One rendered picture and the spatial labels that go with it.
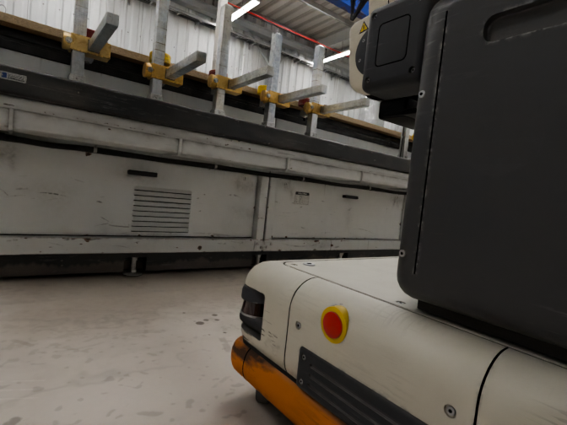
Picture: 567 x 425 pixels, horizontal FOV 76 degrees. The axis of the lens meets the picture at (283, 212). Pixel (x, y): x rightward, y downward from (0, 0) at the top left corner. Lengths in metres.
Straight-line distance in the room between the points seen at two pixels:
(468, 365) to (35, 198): 1.48
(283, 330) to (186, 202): 1.18
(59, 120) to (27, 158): 0.27
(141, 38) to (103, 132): 7.94
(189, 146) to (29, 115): 0.52
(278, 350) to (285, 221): 1.43
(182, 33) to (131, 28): 1.14
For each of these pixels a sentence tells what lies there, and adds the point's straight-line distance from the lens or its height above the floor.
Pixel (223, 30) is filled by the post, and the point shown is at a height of 1.03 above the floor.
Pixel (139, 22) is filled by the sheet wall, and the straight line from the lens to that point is 9.39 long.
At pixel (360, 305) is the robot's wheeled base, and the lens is 0.53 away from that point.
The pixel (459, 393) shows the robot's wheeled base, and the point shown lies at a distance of 0.45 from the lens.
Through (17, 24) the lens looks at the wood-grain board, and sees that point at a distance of 1.59.
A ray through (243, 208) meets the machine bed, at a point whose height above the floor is 0.32.
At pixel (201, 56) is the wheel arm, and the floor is 0.80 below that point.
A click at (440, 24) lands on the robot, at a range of 0.54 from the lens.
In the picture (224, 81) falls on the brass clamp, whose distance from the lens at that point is 1.56.
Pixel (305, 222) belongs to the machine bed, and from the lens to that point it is 2.12.
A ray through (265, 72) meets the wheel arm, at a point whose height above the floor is 0.82.
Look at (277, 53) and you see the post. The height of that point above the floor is 1.02.
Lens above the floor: 0.42
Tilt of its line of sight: 3 degrees down
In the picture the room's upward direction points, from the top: 6 degrees clockwise
